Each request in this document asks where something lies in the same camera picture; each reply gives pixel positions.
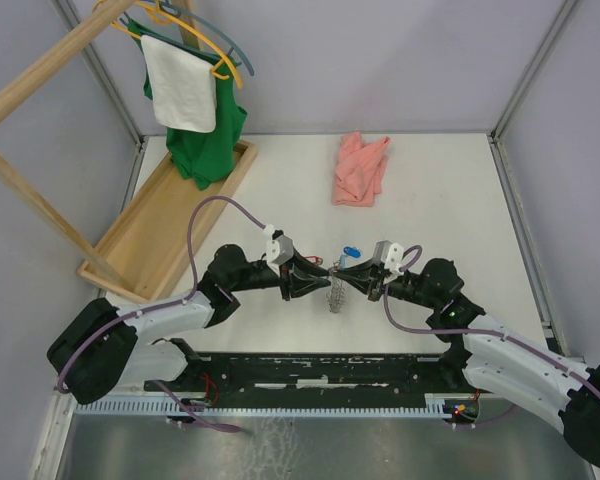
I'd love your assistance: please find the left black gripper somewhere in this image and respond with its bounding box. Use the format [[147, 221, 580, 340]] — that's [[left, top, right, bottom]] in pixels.
[[229, 246, 331, 301]]

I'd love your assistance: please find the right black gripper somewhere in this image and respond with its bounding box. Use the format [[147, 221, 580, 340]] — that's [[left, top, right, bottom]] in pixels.
[[333, 257, 438, 310]]

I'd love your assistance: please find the red tagged key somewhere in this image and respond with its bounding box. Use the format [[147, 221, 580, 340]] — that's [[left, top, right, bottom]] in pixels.
[[305, 256, 323, 264]]

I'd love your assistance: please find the blue tagged key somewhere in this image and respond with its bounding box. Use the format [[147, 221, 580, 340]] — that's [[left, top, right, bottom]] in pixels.
[[339, 246, 361, 261]]

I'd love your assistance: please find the keyring holder with blue handle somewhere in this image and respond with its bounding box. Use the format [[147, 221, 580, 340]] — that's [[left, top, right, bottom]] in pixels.
[[327, 255, 346, 314]]

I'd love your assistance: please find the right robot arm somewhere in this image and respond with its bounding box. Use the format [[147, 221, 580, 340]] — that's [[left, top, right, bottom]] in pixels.
[[335, 258, 600, 469]]

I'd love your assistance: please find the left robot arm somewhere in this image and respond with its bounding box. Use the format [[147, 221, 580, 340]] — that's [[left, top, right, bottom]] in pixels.
[[46, 244, 331, 405]]

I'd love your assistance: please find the pink cloth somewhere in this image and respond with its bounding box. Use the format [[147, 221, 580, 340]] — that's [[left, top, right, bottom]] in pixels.
[[331, 131, 390, 208]]

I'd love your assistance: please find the green shirt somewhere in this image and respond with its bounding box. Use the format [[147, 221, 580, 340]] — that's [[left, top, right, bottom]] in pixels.
[[127, 18, 247, 191]]

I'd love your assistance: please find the wooden tray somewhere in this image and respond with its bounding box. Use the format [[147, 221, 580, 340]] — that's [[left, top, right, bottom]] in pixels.
[[77, 140, 258, 303]]

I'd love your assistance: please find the white towel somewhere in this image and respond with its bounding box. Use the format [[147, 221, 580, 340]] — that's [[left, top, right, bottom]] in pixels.
[[141, 35, 216, 133]]

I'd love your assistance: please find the grey blue hanger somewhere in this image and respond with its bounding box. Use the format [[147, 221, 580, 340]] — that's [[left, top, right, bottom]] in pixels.
[[110, 1, 255, 76]]

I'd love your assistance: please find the yellow hanger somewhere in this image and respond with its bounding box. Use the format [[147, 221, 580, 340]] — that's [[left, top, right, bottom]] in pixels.
[[91, 0, 244, 90]]

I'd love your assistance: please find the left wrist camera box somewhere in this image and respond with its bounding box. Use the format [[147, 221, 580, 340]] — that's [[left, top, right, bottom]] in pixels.
[[265, 230, 295, 266]]

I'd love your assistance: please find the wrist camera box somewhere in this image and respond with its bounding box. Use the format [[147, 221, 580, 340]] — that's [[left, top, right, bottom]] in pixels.
[[265, 230, 295, 266], [372, 240, 405, 274]]

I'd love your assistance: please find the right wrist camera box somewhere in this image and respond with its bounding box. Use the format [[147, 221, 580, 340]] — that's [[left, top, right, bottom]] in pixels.
[[372, 240, 405, 274]]

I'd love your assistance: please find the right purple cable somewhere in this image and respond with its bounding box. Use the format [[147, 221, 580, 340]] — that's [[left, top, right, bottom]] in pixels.
[[382, 244, 600, 431]]

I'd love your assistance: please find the purple cable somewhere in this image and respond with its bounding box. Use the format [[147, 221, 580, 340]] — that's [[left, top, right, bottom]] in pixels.
[[382, 244, 600, 431], [54, 196, 276, 434]]

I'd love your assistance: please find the white cable duct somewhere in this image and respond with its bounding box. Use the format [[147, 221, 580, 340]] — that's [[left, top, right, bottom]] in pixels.
[[73, 394, 460, 420]]

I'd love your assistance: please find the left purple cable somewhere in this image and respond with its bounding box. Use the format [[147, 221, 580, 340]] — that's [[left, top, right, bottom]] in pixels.
[[54, 196, 276, 434]]

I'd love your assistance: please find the wooden rack frame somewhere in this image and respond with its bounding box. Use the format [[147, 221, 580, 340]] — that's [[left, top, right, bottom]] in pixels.
[[0, 0, 199, 294]]

